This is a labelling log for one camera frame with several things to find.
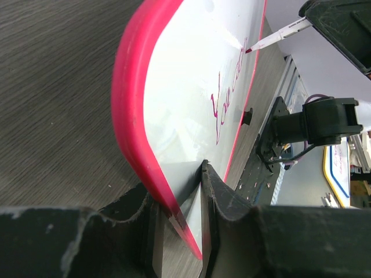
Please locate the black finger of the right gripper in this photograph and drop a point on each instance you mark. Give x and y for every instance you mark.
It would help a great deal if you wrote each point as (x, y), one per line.
(346, 25)

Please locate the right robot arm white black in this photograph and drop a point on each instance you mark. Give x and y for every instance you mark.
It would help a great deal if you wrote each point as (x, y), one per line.
(330, 44)

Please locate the white marker pen pink cap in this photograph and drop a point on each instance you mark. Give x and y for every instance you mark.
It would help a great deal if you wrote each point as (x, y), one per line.
(281, 34)

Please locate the blue yellow framed whiteboard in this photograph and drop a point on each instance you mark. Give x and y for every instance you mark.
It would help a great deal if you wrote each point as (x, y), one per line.
(336, 169)

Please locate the pink framed whiteboard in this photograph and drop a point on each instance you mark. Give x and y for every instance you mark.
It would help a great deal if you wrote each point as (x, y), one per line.
(181, 81)

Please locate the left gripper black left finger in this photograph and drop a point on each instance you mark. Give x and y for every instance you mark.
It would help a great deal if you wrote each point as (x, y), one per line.
(119, 240)

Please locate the black whiteboard foot left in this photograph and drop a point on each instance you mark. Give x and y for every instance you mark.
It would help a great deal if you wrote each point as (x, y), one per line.
(247, 117)

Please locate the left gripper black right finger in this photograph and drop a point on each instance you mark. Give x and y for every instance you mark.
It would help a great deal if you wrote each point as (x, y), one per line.
(241, 240)

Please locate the aluminium frame rail right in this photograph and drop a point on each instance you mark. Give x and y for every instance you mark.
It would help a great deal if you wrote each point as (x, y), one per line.
(285, 87)

